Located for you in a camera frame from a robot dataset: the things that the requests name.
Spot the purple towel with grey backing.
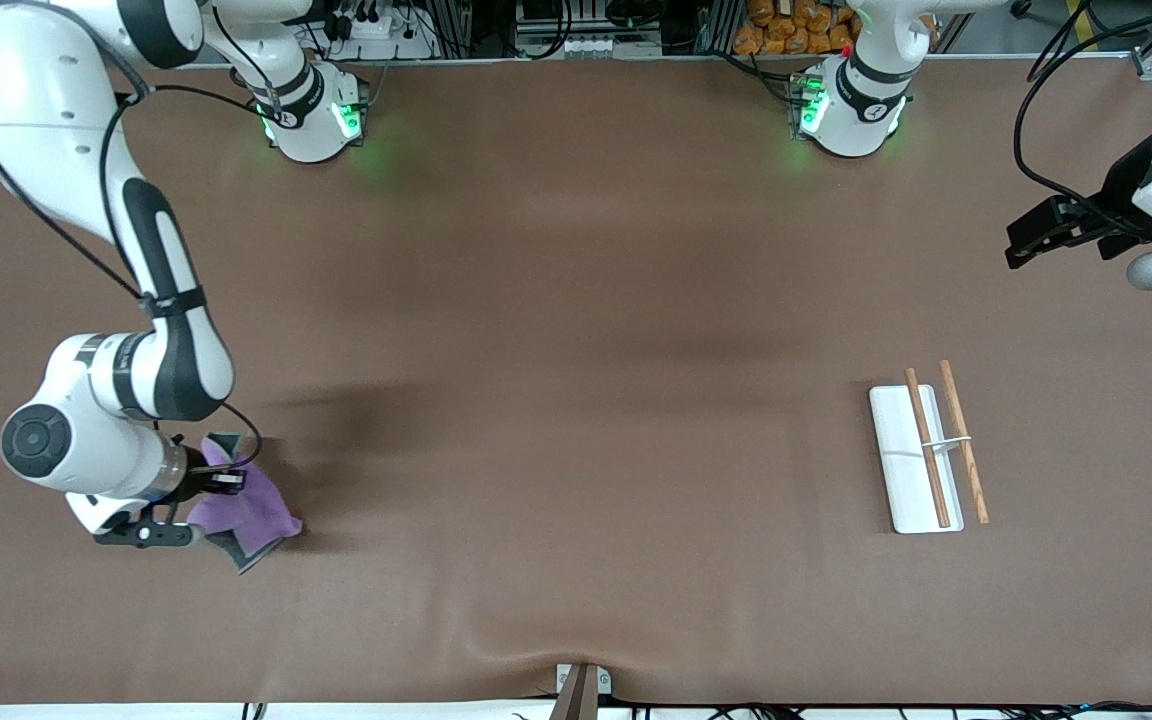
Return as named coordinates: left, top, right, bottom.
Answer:
left=184, top=432, right=303, bottom=576

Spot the wooden chopsticks pair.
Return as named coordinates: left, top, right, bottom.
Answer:
left=939, top=360, right=990, bottom=525

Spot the heap of orange lumpy objects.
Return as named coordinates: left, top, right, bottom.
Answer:
left=733, top=0, right=862, bottom=56

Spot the white power strip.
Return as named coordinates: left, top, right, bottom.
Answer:
left=321, top=0, right=437, bottom=61

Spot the white terminal block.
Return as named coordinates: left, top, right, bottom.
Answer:
left=556, top=35, right=662, bottom=59

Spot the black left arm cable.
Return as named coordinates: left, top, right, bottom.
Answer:
left=1012, top=0, right=1152, bottom=231

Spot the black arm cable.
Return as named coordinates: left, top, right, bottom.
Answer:
left=0, top=0, right=267, bottom=471
left=1012, top=0, right=1152, bottom=231

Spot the thin metal rack bracket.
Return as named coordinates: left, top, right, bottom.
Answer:
left=881, top=434, right=973, bottom=459

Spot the white rack base plate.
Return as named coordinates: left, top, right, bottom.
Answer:
left=869, top=383, right=965, bottom=534

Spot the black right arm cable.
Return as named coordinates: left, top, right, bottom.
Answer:
left=0, top=0, right=267, bottom=471

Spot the aluminium frame post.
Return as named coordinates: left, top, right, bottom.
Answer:
left=436, top=0, right=477, bottom=56
left=696, top=0, right=742, bottom=56

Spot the brown camera mount post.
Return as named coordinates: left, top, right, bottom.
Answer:
left=548, top=665, right=602, bottom=720

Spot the small metal mounting bracket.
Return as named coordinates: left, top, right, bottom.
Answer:
left=556, top=663, right=613, bottom=697

